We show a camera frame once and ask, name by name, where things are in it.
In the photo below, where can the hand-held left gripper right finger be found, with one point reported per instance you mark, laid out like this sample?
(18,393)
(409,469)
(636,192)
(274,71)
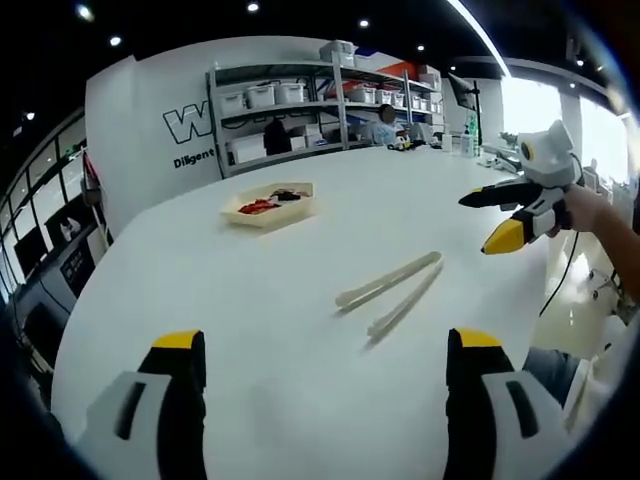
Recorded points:
(495,430)

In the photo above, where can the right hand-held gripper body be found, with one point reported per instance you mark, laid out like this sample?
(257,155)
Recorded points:
(550,160)

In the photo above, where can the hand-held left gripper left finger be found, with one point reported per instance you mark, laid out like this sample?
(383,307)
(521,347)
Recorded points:
(150,425)

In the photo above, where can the cream food tongs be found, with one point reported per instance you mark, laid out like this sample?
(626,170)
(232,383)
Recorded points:
(390,280)

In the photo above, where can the black food packet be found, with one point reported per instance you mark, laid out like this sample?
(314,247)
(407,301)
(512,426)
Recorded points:
(285,195)

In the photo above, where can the beige wooden container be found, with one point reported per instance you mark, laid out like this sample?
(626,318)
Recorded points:
(270,220)

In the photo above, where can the long red food packet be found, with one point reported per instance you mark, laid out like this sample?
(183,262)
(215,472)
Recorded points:
(257,206)

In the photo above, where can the person's right hand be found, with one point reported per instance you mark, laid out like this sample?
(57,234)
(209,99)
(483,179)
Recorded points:
(587,210)

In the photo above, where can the grey white equipment parts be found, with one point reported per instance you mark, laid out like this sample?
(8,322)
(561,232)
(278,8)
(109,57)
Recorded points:
(500,160)

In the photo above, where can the green potted plant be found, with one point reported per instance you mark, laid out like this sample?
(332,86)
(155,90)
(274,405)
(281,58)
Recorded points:
(510,138)

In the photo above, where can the white pump bottle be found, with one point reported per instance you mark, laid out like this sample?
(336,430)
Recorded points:
(465,145)

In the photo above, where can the green bottle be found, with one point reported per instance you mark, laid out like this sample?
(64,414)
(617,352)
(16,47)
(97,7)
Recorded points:
(471,137)

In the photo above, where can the white plastic bottle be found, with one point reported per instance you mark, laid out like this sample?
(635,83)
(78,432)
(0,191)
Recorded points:
(447,144)

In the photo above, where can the person's jeans leg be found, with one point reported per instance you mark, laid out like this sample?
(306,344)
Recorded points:
(547,372)

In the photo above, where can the white office chair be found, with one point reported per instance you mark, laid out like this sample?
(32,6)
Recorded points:
(607,285)

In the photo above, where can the small white yellow device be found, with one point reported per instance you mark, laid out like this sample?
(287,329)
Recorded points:
(405,145)

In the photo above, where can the black monitor on pole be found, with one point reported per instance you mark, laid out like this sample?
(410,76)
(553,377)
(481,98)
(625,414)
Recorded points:
(460,90)

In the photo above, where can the long ceiling light strip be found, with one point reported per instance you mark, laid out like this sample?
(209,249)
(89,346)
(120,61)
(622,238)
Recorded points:
(480,32)

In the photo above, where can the grey metal shelf rack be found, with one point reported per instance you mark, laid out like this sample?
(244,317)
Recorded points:
(339,115)

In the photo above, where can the black reception counter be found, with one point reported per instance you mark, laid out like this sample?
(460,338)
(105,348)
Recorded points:
(75,260)

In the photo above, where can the white plastic bag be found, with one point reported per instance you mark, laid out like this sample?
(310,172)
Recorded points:
(70,229)

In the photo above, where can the black backpack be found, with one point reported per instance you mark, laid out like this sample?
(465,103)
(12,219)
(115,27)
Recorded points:
(276,139)

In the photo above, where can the beige hanging bag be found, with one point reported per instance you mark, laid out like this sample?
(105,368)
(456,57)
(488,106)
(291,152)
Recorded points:
(92,192)

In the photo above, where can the white cardboard box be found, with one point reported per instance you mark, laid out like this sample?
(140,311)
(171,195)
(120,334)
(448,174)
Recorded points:
(245,150)

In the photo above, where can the group of white storage bins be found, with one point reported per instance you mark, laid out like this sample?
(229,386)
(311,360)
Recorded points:
(260,95)

